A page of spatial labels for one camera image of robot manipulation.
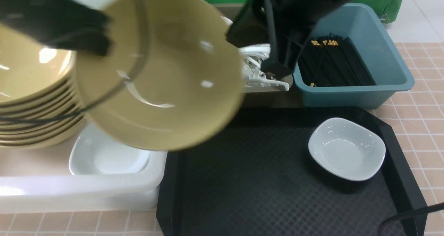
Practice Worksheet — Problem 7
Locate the black plastic serving tray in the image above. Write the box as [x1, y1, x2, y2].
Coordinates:
[156, 107, 427, 236]

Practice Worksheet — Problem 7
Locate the stack of yellow bowls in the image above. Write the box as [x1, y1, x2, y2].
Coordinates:
[0, 25, 86, 149]

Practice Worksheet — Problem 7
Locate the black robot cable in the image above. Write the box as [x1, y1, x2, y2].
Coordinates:
[0, 0, 151, 125]

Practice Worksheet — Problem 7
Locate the blue chopstick bin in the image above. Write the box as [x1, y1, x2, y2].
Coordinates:
[293, 3, 415, 109]

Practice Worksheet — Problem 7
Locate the white translucent plastic tub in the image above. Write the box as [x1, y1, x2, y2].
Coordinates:
[1, 119, 167, 214]

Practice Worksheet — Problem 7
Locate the yellow noodle bowl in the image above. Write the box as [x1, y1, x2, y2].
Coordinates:
[71, 0, 245, 150]

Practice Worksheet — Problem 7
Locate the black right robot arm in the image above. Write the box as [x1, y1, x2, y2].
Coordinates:
[226, 0, 352, 79]

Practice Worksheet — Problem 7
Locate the white square dish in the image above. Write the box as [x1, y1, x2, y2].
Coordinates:
[308, 117, 386, 181]
[68, 124, 151, 175]

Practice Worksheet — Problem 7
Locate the white square dish in tub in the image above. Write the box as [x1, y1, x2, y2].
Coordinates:
[68, 124, 151, 175]

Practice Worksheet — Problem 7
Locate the pile of white spoons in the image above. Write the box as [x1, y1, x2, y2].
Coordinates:
[222, 16, 290, 91]

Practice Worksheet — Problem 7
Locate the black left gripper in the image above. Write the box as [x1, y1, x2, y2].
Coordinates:
[0, 0, 110, 56]

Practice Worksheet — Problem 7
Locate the bundle of black chopsticks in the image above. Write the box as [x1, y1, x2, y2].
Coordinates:
[298, 33, 376, 87]

